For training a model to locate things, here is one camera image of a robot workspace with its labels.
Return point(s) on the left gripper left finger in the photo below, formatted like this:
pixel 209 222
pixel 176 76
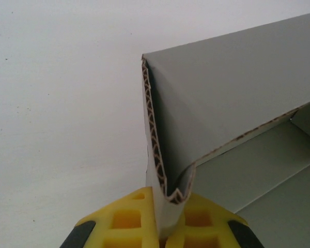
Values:
pixel 134 232

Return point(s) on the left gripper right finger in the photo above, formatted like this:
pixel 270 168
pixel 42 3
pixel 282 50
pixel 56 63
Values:
pixel 217 232

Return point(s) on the grey corrugated paper box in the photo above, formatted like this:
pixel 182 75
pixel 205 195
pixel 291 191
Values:
pixel 222 90

